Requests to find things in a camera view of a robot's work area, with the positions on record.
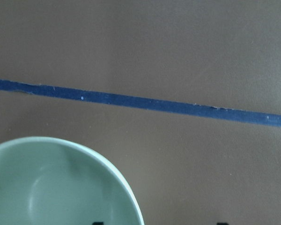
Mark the green bowl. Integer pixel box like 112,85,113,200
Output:
0,137,144,225

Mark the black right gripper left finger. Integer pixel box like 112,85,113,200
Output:
92,221,104,225

